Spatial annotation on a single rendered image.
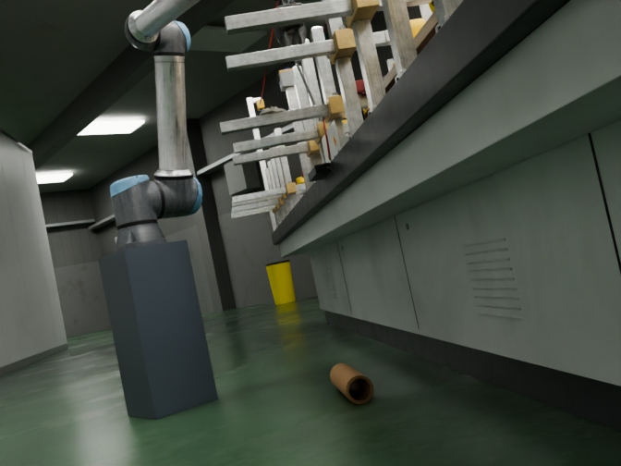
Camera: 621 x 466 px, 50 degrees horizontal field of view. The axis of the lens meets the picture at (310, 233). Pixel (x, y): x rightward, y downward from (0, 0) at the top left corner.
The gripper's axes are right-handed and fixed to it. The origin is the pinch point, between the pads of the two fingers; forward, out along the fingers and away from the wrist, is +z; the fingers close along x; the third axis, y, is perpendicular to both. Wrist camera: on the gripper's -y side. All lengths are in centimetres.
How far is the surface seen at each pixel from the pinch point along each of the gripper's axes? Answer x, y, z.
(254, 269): 8, -894, 27
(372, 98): 7, 48, 28
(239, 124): -20.5, 2.4, 16.8
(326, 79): 7.8, -1.3, 7.0
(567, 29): 9, 125, 44
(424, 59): 5, 92, 35
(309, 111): -0.1, 2.3, 16.6
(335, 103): 7.5, 5.8, 16.5
